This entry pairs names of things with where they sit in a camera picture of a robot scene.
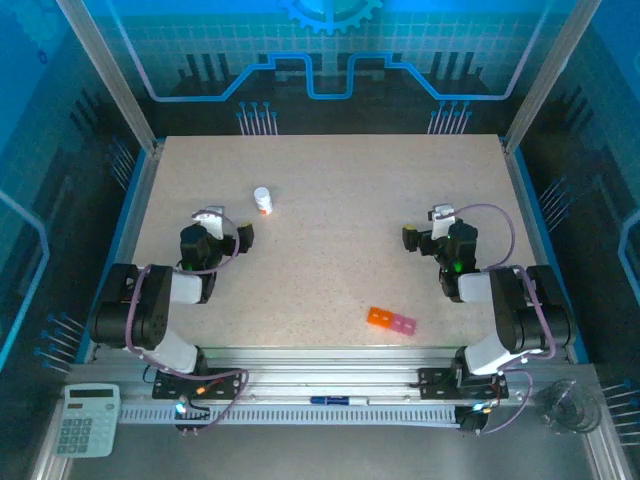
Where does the orange pink pill organizer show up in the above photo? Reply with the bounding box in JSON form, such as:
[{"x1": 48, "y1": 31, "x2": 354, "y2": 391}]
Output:
[{"x1": 366, "y1": 306, "x2": 417, "y2": 337}]

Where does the blue table edge trim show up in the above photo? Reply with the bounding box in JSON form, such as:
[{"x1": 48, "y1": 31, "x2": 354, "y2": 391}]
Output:
[
  {"x1": 514, "y1": 147, "x2": 590, "y2": 364},
  {"x1": 74, "y1": 147, "x2": 152, "y2": 364}
]

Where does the small black control module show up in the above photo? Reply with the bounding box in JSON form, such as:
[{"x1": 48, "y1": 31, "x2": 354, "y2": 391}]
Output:
[
  {"x1": 457, "y1": 405, "x2": 490, "y2": 434},
  {"x1": 173, "y1": 395, "x2": 211, "y2": 436}
]

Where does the blue marker pen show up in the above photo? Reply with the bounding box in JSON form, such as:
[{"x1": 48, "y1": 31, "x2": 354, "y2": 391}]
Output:
[{"x1": 309, "y1": 395, "x2": 370, "y2": 407}]

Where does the clear glass beaker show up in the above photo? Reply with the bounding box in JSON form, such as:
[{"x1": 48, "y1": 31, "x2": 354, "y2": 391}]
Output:
[{"x1": 537, "y1": 378, "x2": 604, "y2": 435}]

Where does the white desk calculator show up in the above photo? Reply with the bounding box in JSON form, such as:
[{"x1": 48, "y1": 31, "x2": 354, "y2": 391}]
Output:
[{"x1": 54, "y1": 383, "x2": 122, "y2": 459}]

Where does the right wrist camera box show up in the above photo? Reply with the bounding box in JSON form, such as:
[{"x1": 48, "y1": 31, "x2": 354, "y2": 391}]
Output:
[{"x1": 427, "y1": 203, "x2": 459, "y2": 241}]

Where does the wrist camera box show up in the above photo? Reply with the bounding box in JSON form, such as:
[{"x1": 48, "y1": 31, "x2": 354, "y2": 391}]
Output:
[
  {"x1": 191, "y1": 203, "x2": 227, "y2": 242},
  {"x1": 427, "y1": 203, "x2": 459, "y2": 241}
]

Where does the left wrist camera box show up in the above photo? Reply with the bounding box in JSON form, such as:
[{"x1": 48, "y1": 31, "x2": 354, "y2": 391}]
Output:
[{"x1": 191, "y1": 203, "x2": 227, "y2": 242}]

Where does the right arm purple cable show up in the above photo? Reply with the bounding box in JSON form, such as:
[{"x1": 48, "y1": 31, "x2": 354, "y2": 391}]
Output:
[{"x1": 449, "y1": 202, "x2": 557, "y2": 437}]

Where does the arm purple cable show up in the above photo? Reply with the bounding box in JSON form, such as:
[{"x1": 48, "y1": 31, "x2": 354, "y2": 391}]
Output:
[
  {"x1": 449, "y1": 202, "x2": 557, "y2": 437},
  {"x1": 124, "y1": 210, "x2": 250, "y2": 436}
]

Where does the aluminium table side rail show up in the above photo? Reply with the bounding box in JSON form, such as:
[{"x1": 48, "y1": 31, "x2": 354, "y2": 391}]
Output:
[
  {"x1": 499, "y1": 137, "x2": 576, "y2": 364},
  {"x1": 92, "y1": 138, "x2": 166, "y2": 362}
]

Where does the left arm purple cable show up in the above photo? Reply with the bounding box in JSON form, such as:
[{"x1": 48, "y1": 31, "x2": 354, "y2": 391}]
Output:
[{"x1": 124, "y1": 210, "x2": 250, "y2": 436}]

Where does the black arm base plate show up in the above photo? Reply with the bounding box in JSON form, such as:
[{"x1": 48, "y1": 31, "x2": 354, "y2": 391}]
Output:
[
  {"x1": 152, "y1": 368, "x2": 244, "y2": 400},
  {"x1": 418, "y1": 367, "x2": 509, "y2": 400}
]

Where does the aluminium frame beam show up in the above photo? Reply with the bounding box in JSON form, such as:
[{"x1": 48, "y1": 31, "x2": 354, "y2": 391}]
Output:
[{"x1": 94, "y1": 347, "x2": 571, "y2": 406}]

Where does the slotted grey cable duct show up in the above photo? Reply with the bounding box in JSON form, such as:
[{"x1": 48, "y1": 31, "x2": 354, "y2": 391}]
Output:
[{"x1": 119, "y1": 404, "x2": 459, "y2": 426}]

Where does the aluminium corner post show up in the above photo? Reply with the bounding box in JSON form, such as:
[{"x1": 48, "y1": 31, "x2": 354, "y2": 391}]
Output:
[
  {"x1": 502, "y1": 0, "x2": 604, "y2": 154},
  {"x1": 54, "y1": 0, "x2": 164, "y2": 154}
]

